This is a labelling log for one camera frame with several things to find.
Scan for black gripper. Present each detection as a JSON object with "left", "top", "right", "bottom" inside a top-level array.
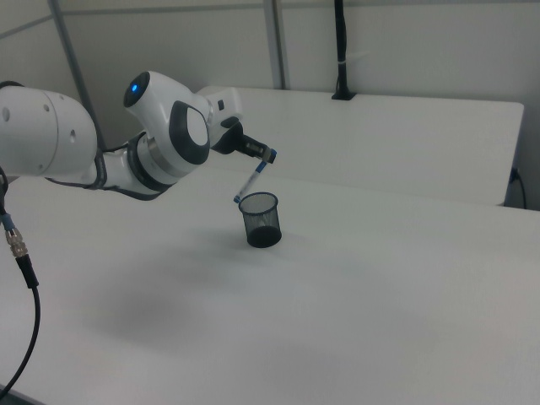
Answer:
[{"left": 210, "top": 121, "right": 278, "bottom": 165}]

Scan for blue and white marker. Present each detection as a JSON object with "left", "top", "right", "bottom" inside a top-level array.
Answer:
[{"left": 233, "top": 148, "right": 278, "bottom": 205}]

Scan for black mesh pen cup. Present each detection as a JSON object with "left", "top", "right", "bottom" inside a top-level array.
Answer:
[{"left": 238, "top": 192, "right": 284, "bottom": 249}]

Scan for grey metal partition post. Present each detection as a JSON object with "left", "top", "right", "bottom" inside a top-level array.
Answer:
[{"left": 264, "top": 0, "right": 293, "bottom": 90}]

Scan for black camera pole with base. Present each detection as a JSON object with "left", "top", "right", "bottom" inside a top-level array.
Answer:
[{"left": 331, "top": 0, "right": 358, "bottom": 101}]

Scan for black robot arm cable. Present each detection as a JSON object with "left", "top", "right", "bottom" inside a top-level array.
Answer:
[{"left": 0, "top": 143, "right": 165, "bottom": 393}]

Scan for black cable with blue plug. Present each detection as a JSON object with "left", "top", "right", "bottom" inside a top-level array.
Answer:
[{"left": 510, "top": 167, "right": 529, "bottom": 209}]

